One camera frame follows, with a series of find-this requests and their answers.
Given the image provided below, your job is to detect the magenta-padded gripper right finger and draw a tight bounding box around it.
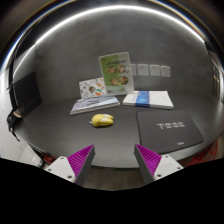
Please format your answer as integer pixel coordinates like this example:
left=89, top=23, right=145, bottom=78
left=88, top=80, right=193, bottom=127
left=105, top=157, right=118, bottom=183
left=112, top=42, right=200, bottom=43
left=133, top=143, right=185, bottom=186

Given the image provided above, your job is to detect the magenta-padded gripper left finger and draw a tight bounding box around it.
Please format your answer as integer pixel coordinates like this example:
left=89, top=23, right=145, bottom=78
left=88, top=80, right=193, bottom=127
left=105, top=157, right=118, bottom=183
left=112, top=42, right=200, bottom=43
left=44, top=144, right=96, bottom=188

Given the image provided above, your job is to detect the yellow rabbit-shaped computer mouse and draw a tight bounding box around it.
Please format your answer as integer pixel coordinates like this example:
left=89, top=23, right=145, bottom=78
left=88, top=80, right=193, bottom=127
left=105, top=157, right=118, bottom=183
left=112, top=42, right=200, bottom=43
left=88, top=113, right=115, bottom=128

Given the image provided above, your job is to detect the white book with blue band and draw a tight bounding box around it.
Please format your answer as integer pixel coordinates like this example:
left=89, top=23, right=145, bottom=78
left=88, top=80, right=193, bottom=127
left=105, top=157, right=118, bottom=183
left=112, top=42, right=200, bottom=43
left=122, top=90, right=175, bottom=110

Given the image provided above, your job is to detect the grey striped book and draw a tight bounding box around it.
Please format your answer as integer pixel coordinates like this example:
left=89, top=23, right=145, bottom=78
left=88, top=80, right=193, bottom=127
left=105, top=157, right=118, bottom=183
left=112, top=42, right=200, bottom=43
left=69, top=95, right=121, bottom=116

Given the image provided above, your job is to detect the black flat panel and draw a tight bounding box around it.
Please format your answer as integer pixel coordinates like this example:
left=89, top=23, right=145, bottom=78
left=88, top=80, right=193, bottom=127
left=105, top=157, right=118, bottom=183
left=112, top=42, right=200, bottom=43
left=12, top=71, right=43, bottom=118

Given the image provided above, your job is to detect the white card with colourful stickers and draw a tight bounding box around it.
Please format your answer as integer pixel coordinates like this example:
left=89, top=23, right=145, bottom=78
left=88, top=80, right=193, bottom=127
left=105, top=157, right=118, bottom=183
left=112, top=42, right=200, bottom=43
left=78, top=77, right=107, bottom=99

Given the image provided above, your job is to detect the green menu sign stand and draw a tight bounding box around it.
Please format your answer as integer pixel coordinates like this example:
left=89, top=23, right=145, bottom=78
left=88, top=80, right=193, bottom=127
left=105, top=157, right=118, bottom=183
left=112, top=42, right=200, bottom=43
left=98, top=51, right=135, bottom=96

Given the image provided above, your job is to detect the orange cable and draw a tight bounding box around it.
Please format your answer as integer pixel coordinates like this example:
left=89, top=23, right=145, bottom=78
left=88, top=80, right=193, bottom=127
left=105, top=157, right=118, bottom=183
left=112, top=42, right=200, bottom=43
left=181, top=139, right=220, bottom=168

